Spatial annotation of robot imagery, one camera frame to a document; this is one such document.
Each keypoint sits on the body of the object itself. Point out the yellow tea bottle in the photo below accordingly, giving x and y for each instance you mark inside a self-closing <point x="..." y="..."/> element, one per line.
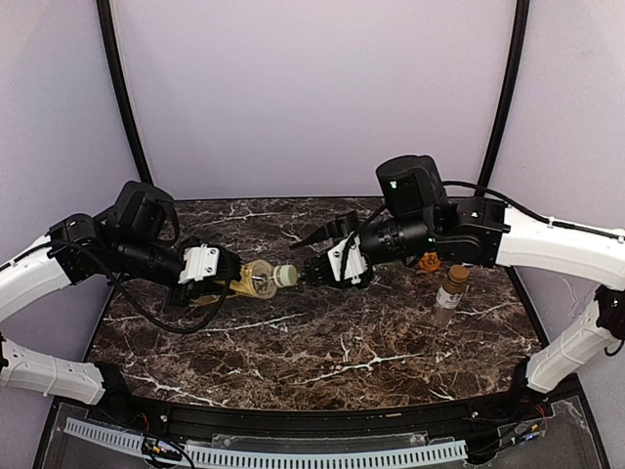
<point x="256" y="281"/>

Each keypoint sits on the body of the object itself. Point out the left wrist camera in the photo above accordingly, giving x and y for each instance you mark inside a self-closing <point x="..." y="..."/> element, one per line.
<point x="201" y="262"/>

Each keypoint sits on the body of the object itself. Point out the right black frame post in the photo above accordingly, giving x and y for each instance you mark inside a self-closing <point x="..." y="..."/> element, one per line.
<point x="508" y="87"/>

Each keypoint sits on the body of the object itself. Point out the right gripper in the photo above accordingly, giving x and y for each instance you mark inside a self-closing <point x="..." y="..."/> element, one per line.
<point x="337" y="230"/>

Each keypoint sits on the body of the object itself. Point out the white slotted cable duct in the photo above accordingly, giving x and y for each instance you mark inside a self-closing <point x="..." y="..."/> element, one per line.
<point x="229" y="451"/>

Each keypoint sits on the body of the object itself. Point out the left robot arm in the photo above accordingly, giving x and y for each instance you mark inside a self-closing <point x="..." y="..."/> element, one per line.
<point x="122" y="241"/>

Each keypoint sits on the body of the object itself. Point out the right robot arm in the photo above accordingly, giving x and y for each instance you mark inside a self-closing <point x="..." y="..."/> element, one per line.
<point x="488" y="229"/>

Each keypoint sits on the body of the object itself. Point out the pale green bottle cap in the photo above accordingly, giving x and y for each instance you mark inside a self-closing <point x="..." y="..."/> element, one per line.
<point x="284" y="276"/>

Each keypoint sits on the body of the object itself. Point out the left black frame post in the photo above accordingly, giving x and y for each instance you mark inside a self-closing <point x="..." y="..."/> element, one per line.
<point x="120" y="89"/>

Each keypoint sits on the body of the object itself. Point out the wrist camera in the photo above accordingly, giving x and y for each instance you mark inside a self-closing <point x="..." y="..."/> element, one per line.
<point x="201" y="262"/>
<point x="349" y="266"/>

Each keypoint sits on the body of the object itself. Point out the black frame post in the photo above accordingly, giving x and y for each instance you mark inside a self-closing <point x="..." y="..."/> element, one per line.
<point x="508" y="87"/>
<point x="120" y="89"/>

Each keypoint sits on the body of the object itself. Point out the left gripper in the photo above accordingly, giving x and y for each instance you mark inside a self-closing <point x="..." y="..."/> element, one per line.
<point x="229" y="264"/>

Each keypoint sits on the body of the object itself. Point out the orange juice bottle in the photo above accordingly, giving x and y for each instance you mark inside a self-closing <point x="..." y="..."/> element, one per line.
<point x="429" y="262"/>

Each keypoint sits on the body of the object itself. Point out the black front rail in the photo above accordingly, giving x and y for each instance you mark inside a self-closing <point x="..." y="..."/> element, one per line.
<point x="475" y="418"/>

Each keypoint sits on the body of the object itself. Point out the brown coffee bottle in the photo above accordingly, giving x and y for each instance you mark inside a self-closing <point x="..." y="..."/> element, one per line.
<point x="449" y="295"/>

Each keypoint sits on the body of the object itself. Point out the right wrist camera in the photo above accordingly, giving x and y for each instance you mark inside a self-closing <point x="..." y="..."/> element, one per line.
<point x="349" y="266"/>

